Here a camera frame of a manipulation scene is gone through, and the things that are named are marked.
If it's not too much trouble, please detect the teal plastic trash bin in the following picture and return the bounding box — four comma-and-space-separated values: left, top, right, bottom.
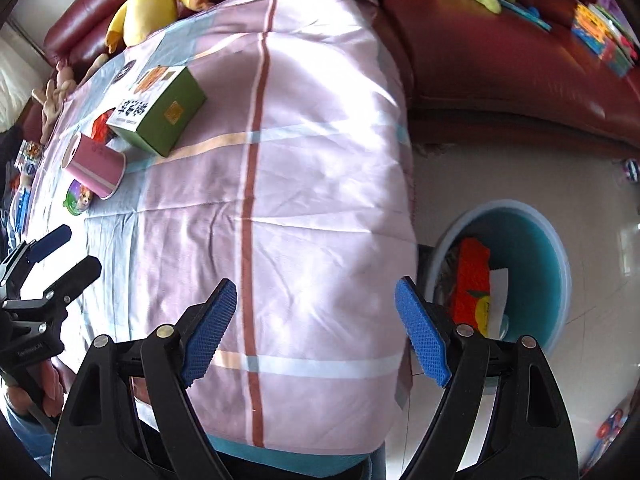
418, 200, 572, 356

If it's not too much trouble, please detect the person's left hand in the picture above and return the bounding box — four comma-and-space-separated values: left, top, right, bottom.
4, 358, 70, 419

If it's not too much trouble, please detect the pink paper cup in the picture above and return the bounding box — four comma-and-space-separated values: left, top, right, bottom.
61, 132, 126, 200

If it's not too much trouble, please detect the blue toy on sofa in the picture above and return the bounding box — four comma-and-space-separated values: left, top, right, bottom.
498, 0, 551, 32

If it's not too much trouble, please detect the pink plaid tablecloth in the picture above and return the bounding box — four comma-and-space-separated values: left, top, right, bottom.
25, 0, 416, 478

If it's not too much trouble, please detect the small ball under table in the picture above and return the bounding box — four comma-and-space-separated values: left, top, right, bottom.
622, 158, 640, 183

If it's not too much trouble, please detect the dark red leather sofa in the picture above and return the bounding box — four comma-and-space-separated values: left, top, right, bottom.
36, 0, 639, 158

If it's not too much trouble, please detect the beige rabbit plush toy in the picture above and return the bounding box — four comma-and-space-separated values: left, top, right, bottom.
32, 53, 108, 146

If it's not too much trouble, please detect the colourful toy blocks box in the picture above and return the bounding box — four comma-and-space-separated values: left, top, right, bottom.
572, 2, 639, 78

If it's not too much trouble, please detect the red yellow snack bag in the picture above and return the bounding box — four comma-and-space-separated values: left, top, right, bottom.
449, 237, 490, 336

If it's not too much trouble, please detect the white paper tissue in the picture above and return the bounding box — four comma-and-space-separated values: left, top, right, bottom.
488, 268, 509, 340

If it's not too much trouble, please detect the green tea box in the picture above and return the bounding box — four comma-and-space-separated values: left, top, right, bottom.
106, 65, 206, 157

